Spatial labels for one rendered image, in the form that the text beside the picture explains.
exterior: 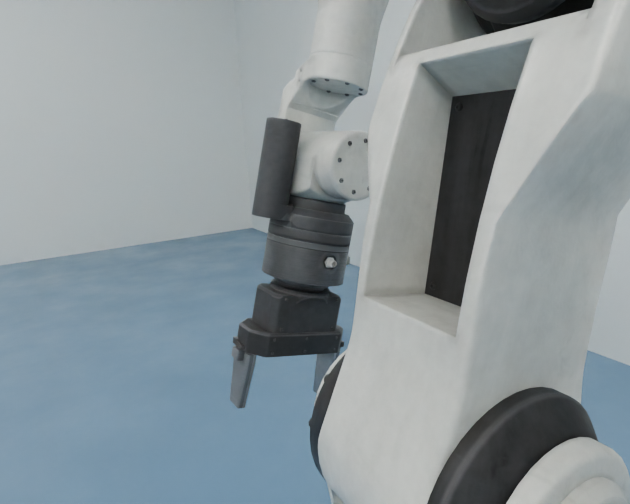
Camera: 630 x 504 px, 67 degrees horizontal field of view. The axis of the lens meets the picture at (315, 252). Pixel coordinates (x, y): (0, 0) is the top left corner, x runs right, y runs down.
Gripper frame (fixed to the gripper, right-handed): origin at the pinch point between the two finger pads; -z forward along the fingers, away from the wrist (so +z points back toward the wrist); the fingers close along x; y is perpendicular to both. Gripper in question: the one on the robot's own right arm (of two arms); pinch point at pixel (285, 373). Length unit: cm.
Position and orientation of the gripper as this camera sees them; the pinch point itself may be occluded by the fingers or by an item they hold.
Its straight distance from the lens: 54.1
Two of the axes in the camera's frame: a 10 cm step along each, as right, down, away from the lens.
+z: 1.7, -9.8, -1.2
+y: 5.6, 2.0, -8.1
